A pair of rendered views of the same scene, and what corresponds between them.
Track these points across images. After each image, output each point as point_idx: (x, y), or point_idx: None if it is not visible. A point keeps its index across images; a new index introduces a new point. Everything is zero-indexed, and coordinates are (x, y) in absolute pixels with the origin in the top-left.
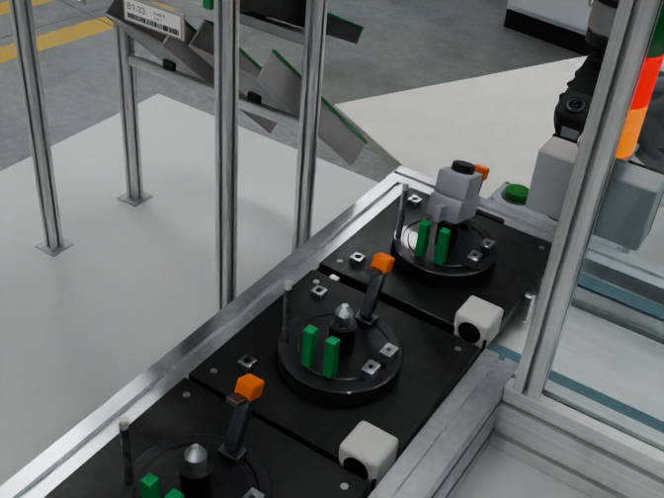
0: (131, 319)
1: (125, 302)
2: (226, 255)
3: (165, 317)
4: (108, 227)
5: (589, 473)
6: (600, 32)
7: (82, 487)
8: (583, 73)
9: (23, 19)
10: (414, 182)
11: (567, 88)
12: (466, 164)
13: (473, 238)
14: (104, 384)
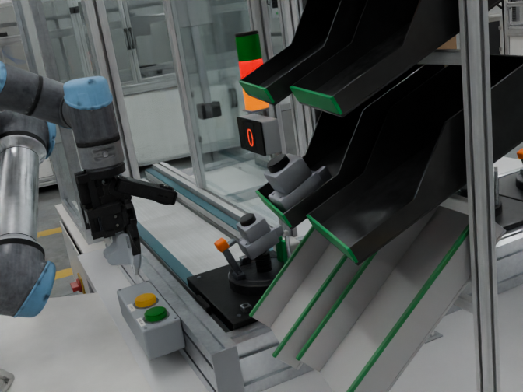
0: (500, 355)
1: (504, 368)
2: None
3: (471, 353)
4: None
5: None
6: (124, 157)
7: (520, 215)
8: (141, 183)
9: None
10: (218, 337)
11: (157, 188)
12: (246, 216)
13: (243, 270)
14: (520, 320)
